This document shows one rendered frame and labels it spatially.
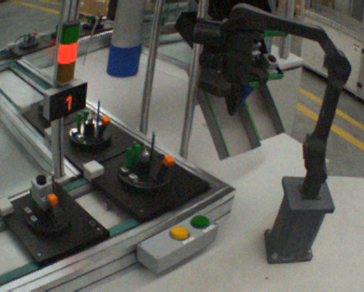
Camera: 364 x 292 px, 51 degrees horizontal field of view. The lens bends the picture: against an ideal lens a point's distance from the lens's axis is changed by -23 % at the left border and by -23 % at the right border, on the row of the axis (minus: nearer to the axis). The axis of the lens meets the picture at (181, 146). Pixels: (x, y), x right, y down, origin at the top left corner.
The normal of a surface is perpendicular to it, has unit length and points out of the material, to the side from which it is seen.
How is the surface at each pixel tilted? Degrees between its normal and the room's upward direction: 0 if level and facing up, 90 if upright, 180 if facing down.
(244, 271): 0
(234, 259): 0
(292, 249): 90
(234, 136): 45
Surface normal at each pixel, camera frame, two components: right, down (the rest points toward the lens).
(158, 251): 0.11, -0.86
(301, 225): 0.00, 0.51
